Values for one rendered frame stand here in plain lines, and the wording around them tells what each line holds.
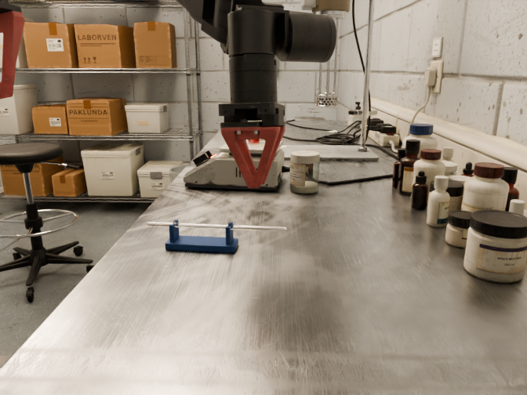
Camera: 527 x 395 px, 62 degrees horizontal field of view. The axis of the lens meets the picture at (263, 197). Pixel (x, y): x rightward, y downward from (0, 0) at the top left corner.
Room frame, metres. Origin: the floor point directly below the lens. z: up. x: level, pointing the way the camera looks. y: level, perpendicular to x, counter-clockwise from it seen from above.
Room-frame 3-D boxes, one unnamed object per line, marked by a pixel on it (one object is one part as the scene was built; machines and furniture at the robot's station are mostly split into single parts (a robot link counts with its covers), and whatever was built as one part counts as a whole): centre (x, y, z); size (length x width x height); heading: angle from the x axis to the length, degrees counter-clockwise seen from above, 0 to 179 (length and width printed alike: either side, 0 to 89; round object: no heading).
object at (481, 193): (0.64, -0.33, 0.80); 0.06 x 0.06 x 0.11
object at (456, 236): (0.60, -0.29, 0.77); 0.04 x 0.04 x 0.04
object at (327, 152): (1.29, -0.17, 0.76); 0.30 x 0.20 x 0.01; 88
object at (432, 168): (0.80, -0.31, 0.80); 0.06 x 0.06 x 0.10
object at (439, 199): (0.68, -0.28, 0.79); 0.03 x 0.03 x 0.08
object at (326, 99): (1.29, -0.18, 1.02); 0.07 x 0.07 x 0.25
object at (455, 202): (0.72, -0.31, 0.78); 0.05 x 0.05 x 0.06
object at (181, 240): (0.58, 0.09, 0.77); 0.10 x 0.03 x 0.04; 83
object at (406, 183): (0.86, -0.29, 0.80); 0.04 x 0.04 x 0.11
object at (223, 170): (0.95, 0.05, 0.79); 0.22 x 0.13 x 0.08; 81
